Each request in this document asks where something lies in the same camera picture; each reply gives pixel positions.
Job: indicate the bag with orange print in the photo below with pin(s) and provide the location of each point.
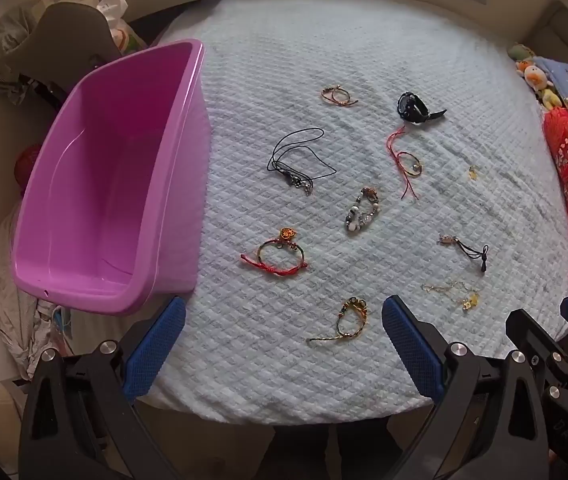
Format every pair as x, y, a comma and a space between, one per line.
129, 37

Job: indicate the green plush toy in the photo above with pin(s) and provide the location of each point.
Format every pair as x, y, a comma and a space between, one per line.
520, 51

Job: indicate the small yellow charm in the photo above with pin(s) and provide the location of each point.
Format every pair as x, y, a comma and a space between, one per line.
473, 173

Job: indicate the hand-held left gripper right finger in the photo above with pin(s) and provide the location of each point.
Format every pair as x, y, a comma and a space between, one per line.
411, 347

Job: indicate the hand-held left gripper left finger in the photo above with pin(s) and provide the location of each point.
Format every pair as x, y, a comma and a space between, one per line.
154, 347

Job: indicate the yellow plush toy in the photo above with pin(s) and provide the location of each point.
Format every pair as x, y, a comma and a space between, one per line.
550, 97

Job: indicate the grey checked cloth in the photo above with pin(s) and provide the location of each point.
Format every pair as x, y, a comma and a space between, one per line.
6, 55

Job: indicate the white quilted blanket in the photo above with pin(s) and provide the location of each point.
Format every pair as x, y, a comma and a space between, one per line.
274, 370

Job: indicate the checked clothing pile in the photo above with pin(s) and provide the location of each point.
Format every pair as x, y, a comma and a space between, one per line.
19, 305

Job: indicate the grey chair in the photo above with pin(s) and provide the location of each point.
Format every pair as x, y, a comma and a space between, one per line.
74, 35

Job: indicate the red plastic basket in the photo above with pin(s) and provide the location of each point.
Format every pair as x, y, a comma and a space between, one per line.
29, 165

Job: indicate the purple plastic bin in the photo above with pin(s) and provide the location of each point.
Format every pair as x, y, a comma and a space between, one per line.
109, 185

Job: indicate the white plastic bag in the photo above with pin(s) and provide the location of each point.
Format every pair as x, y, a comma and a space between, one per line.
114, 5

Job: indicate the black wrist watch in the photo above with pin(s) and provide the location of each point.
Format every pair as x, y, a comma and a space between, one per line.
411, 107

